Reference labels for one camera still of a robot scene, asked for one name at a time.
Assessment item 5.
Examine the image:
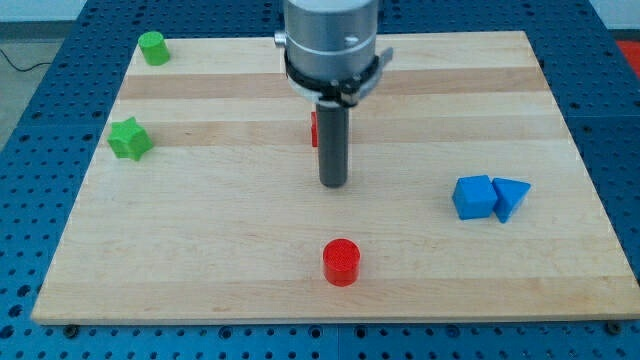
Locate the green star block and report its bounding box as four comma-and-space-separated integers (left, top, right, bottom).
107, 117, 153, 161

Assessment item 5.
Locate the blue triangle block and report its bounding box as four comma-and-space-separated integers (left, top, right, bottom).
492, 178, 531, 223

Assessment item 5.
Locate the blue cube block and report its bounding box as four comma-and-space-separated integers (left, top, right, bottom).
452, 175, 498, 220

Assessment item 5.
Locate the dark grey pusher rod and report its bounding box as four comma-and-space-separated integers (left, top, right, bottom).
316, 105, 349, 188

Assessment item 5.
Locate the red cylinder block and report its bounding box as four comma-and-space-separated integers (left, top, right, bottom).
322, 238, 361, 287

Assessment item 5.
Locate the red star block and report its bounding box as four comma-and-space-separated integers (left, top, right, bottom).
310, 111, 318, 148

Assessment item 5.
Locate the black cable on floor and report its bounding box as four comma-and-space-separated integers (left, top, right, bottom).
0, 48, 53, 73

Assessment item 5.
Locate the wooden board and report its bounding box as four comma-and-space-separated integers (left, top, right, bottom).
32, 31, 639, 325

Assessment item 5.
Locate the green cylinder block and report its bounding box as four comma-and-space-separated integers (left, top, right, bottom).
138, 31, 170, 66

